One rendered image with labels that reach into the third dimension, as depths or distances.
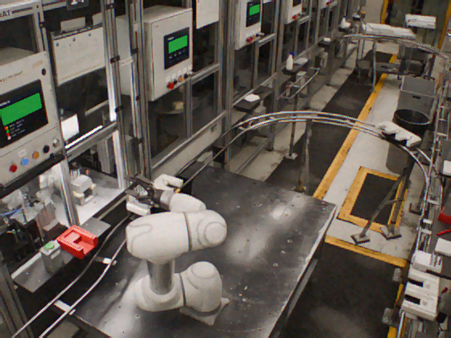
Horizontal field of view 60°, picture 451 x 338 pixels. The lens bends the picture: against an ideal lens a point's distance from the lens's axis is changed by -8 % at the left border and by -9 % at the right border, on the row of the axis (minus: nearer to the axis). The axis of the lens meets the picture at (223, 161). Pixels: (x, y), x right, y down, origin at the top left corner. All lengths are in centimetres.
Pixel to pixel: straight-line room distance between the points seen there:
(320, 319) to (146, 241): 186
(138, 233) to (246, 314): 91
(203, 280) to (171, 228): 59
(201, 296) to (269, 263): 55
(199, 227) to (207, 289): 61
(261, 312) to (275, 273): 28
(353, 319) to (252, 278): 103
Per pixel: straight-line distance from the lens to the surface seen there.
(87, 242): 212
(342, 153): 479
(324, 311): 301
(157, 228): 131
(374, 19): 981
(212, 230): 130
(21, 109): 174
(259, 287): 218
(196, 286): 187
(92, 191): 241
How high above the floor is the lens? 230
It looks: 32 degrees down
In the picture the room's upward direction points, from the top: 2 degrees clockwise
